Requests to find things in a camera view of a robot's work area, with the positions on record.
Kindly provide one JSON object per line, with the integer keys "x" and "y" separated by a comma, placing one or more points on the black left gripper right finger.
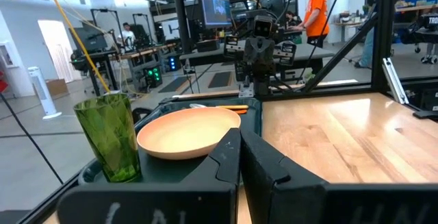
{"x": 265, "y": 164}

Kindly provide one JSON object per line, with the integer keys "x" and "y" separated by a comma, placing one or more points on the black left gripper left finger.
{"x": 222, "y": 162}

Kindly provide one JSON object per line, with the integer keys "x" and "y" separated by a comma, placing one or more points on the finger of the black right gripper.
{"x": 252, "y": 58}
{"x": 267, "y": 58}

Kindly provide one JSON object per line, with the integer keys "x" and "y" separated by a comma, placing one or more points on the orange round plate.
{"x": 184, "y": 131}

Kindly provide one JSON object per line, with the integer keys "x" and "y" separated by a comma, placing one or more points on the green translucent plastic cup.
{"x": 109, "y": 138}

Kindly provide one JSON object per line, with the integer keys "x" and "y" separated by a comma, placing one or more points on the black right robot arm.
{"x": 263, "y": 87}

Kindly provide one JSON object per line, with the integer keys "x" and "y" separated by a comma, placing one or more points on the dark green plastic tray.
{"x": 157, "y": 169}

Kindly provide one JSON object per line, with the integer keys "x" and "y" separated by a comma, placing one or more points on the person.
{"x": 127, "y": 35}
{"x": 367, "y": 49}
{"x": 316, "y": 15}
{"x": 293, "y": 19}

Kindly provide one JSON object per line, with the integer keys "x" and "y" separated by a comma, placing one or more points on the black floor mat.
{"x": 175, "y": 84}
{"x": 220, "y": 79}

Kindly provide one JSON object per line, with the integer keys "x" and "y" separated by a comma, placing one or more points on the grey side desk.
{"x": 212, "y": 58}

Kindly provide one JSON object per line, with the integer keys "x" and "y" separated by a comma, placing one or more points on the black computer monitor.
{"x": 215, "y": 1}

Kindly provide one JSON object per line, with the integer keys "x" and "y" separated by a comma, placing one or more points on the black vertical pole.
{"x": 181, "y": 15}

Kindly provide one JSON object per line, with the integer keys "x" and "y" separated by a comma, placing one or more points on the computer with green lights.
{"x": 153, "y": 76}

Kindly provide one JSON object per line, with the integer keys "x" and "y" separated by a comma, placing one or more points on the silver aluminium bar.
{"x": 395, "y": 81}

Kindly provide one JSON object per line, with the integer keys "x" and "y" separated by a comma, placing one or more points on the black workstation with monitor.
{"x": 90, "y": 46}

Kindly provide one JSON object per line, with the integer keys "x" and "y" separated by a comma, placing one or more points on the brown cardboard box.
{"x": 57, "y": 87}

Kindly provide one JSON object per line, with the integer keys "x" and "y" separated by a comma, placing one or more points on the white tower fan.
{"x": 42, "y": 94}

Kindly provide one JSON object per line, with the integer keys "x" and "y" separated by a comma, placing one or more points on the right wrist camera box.
{"x": 263, "y": 27}

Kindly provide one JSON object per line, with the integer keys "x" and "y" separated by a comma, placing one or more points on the black flat bracket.
{"x": 426, "y": 114}

